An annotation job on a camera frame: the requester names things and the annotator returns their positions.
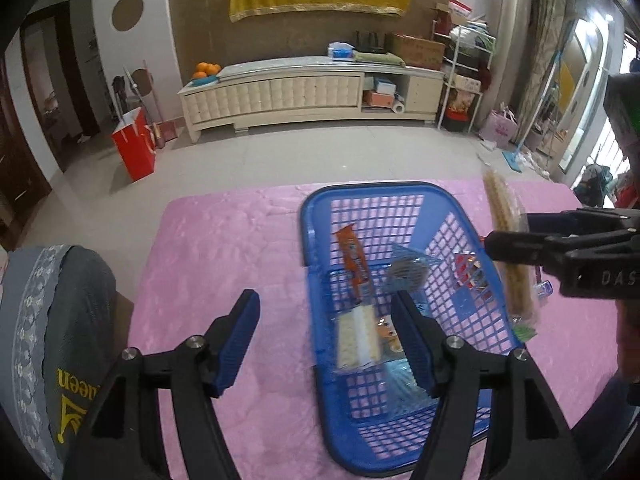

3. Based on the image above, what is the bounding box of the patterned leaning mattress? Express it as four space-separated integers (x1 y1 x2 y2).
517 0 576 151

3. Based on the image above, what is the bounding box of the long cracker packet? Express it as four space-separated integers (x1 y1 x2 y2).
482 170 541 343

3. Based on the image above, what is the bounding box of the clear blue snack packet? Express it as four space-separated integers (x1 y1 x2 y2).
387 242 443 291

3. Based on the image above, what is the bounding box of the pink tablecloth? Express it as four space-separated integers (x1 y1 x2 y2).
127 177 631 480

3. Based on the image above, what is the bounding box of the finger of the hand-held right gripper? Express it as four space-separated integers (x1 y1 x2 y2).
526 209 640 248
484 231 640 267

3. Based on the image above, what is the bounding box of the white metal rack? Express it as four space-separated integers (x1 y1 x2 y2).
431 5 496 135

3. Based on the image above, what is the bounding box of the pink broom and dustpan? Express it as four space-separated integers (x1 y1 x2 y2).
142 60 177 143

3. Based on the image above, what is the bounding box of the cartoon face snack packet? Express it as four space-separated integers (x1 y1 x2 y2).
374 311 438 413

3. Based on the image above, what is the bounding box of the cardboard box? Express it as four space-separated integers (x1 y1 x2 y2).
385 33 447 71

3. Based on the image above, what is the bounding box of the cream TV cabinet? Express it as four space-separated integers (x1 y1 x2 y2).
178 55 446 143

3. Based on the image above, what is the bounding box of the dark wooden door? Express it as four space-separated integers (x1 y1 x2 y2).
0 55 53 251

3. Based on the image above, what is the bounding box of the pink bag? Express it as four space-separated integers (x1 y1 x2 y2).
480 107 518 150

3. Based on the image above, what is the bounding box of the silver standing air conditioner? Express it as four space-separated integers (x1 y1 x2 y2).
487 0 533 126

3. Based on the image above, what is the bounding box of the clear white wafer packet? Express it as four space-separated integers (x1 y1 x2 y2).
332 305 381 373

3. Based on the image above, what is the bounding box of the mop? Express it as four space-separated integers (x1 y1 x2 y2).
500 20 576 173

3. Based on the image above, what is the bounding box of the red shopping bag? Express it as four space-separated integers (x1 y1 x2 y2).
111 107 157 182

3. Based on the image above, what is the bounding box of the dark wooden door frame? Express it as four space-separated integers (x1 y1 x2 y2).
20 2 101 173

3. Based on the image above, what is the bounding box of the green pad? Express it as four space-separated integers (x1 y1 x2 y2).
352 50 407 67

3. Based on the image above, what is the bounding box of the blue plastic basket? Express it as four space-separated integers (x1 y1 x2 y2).
300 181 528 478

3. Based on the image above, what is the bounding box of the small foil candy sachet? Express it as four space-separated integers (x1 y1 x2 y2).
452 252 493 293

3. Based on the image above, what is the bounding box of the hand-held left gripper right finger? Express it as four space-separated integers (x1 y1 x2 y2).
391 289 588 480

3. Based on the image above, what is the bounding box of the black router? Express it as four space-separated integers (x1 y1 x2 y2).
355 30 388 55

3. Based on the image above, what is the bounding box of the orange snack bar packet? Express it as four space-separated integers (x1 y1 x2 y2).
334 225 372 306

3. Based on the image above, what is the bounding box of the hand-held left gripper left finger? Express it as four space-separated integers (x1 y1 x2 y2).
64 289 262 480

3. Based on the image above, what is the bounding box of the round brown wall panel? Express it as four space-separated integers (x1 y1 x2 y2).
111 0 145 32

